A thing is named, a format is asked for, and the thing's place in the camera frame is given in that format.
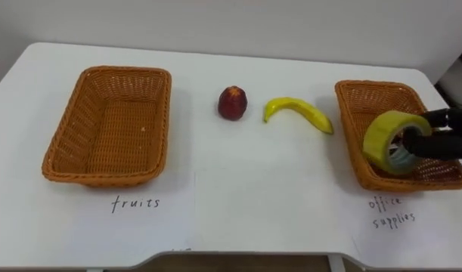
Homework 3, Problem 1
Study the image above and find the red fruit soft toy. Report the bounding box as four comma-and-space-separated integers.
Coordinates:
217, 85, 249, 122

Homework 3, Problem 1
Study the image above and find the yellow banana soft toy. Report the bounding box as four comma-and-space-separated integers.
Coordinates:
262, 97, 335, 135

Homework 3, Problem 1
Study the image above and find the white desk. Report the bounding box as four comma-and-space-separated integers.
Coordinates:
0, 41, 462, 272

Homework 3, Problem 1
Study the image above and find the orange wicker basket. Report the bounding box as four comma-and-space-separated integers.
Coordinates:
334, 79, 462, 193
41, 65, 173, 189

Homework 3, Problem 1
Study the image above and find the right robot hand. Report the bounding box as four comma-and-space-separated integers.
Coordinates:
400, 107, 462, 182

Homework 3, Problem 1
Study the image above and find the yellow tape roll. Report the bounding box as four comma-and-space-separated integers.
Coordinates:
361, 110, 433, 176

